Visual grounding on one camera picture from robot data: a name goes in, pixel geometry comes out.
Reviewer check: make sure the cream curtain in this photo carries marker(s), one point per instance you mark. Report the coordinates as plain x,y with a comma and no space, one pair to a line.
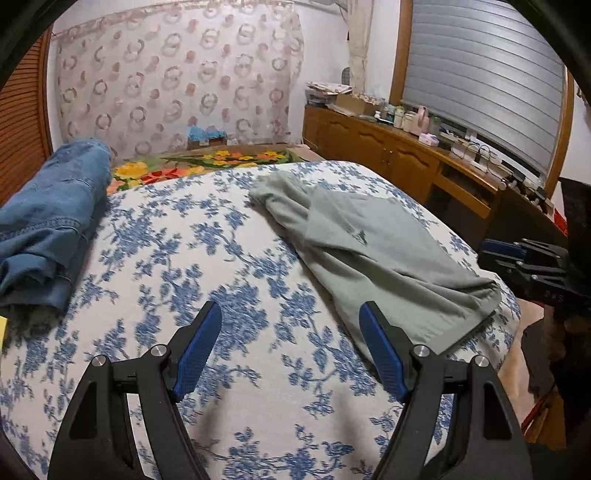
358,60

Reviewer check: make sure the wooden cabinet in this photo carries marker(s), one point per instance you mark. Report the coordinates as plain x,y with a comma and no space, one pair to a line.
392,147

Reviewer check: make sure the louvered wooden door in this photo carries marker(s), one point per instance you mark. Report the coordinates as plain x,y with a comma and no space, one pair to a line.
23,129

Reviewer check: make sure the yellow flower print blanket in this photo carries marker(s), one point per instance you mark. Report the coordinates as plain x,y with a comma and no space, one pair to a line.
194,164

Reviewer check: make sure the grey-green t-shirt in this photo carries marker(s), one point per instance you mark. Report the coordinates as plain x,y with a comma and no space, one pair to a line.
369,249

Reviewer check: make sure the stack of papers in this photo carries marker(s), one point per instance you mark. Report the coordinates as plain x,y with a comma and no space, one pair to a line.
325,90

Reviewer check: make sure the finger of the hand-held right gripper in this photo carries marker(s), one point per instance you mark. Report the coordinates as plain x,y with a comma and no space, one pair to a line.
503,249
521,273

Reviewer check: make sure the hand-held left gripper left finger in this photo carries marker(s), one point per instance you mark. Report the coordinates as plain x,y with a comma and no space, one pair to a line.
198,355

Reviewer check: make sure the blue denim jeans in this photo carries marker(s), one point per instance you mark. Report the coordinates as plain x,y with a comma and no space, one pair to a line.
46,207

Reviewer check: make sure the cardboard box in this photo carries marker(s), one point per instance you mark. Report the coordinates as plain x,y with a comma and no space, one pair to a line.
353,104

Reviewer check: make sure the wooden window frame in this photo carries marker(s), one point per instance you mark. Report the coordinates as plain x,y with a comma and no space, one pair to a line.
401,55

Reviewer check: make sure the circle patterned curtain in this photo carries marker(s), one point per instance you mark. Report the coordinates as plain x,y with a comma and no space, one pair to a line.
161,69

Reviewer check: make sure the grey window blind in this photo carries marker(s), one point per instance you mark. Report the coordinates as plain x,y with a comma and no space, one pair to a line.
485,69

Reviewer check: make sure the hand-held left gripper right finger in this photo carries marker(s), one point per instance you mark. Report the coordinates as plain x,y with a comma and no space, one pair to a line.
383,355

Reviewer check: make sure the small blue bundle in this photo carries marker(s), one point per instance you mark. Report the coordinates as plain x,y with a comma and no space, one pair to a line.
205,136

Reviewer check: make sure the blue floral white bedspread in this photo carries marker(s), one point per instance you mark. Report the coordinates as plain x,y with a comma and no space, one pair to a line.
231,277

